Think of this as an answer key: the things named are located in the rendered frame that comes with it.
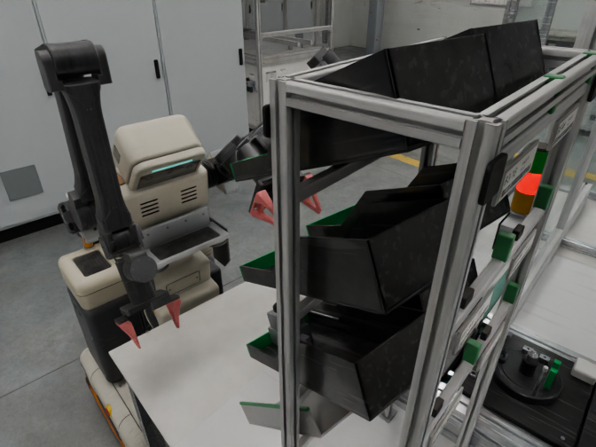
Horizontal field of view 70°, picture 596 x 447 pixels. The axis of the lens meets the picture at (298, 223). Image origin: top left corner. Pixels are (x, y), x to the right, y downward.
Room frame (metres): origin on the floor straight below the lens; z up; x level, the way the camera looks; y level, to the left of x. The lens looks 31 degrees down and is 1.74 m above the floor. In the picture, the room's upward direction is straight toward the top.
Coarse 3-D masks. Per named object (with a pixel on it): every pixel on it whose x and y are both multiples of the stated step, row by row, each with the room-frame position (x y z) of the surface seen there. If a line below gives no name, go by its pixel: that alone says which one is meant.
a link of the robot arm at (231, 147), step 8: (328, 56) 1.20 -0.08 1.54; (336, 56) 1.22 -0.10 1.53; (328, 64) 1.20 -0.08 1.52; (256, 128) 1.20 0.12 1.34; (248, 136) 1.18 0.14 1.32; (232, 144) 1.18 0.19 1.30; (224, 152) 1.15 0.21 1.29; (232, 152) 1.16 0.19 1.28; (216, 160) 1.16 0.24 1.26; (224, 160) 1.15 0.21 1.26
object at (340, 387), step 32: (320, 320) 0.54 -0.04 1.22; (352, 320) 0.49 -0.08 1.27; (384, 320) 0.44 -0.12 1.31; (416, 320) 0.38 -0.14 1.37; (256, 352) 0.47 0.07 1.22; (320, 352) 0.36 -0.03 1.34; (352, 352) 0.44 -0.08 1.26; (384, 352) 0.34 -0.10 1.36; (416, 352) 0.36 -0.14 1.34; (320, 384) 0.36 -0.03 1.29; (352, 384) 0.32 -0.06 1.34; (384, 384) 0.32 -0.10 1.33
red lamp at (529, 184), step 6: (528, 174) 0.84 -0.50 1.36; (534, 174) 0.84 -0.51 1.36; (540, 174) 0.84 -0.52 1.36; (522, 180) 0.85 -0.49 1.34; (528, 180) 0.84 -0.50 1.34; (534, 180) 0.83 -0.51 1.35; (516, 186) 0.86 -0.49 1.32; (522, 186) 0.85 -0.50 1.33; (528, 186) 0.84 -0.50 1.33; (534, 186) 0.83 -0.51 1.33; (522, 192) 0.84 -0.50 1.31; (528, 192) 0.84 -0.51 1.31; (534, 192) 0.83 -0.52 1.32
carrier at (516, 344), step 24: (504, 360) 0.65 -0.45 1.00; (528, 360) 0.62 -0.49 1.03; (552, 360) 0.67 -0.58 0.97; (576, 360) 0.65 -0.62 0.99; (504, 384) 0.59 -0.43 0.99; (528, 384) 0.59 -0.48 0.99; (552, 384) 0.59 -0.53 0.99; (576, 384) 0.61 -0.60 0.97; (504, 408) 0.55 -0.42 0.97; (528, 408) 0.55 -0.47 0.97; (552, 408) 0.55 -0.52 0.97; (576, 408) 0.55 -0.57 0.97; (552, 432) 0.50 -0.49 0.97; (576, 432) 0.50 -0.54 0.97
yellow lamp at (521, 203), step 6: (516, 192) 0.86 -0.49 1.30; (516, 198) 0.85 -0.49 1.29; (522, 198) 0.84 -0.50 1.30; (528, 198) 0.83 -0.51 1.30; (516, 204) 0.85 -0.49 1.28; (522, 204) 0.84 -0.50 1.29; (528, 204) 0.83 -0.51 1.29; (516, 210) 0.84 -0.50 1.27; (522, 210) 0.84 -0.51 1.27; (528, 210) 0.83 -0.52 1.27
